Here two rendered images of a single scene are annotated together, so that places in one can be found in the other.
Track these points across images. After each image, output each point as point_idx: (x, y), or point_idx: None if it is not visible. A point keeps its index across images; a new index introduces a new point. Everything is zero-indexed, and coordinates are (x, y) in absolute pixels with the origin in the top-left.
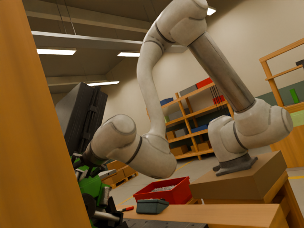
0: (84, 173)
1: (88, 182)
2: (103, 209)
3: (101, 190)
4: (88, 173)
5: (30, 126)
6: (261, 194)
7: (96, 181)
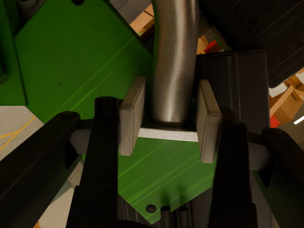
0: (130, 122)
1: (92, 88)
2: None
3: (11, 66)
4: (105, 134)
5: None
6: None
7: (56, 103)
